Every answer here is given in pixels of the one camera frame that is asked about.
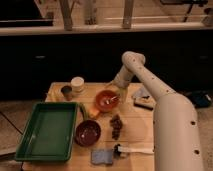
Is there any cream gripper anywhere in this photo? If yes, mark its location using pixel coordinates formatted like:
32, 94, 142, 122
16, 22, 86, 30
107, 81, 128, 103

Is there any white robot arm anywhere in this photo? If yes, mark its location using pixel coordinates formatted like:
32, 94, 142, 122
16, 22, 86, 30
112, 51, 204, 171

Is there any orange-red bowl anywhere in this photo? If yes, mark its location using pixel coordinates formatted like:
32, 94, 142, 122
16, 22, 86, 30
94, 90, 119, 113

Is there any dark red bowl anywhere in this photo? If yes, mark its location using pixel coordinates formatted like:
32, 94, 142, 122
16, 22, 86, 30
75, 120, 101, 147

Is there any grey and black block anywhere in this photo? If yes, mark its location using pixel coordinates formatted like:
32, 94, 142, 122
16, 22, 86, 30
132, 87, 155, 110

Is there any brown grape cluster toy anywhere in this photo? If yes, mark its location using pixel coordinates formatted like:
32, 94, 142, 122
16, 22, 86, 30
110, 115, 123, 140

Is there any white lidded jar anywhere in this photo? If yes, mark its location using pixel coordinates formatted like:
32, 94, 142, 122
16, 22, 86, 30
71, 77, 84, 92

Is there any toy carrot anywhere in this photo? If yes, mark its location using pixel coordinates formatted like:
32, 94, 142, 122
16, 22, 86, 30
79, 103, 100, 120

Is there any small metal cup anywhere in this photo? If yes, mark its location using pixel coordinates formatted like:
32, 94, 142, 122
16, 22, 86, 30
61, 85, 72, 101

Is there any blue grey sponge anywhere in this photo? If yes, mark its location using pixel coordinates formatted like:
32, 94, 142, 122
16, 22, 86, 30
91, 149, 113, 165

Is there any blue black object on floor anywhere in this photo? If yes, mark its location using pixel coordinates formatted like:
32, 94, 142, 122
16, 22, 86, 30
187, 91, 212, 108

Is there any green plastic tray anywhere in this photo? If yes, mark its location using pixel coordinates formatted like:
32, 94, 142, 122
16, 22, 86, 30
15, 102, 77, 162

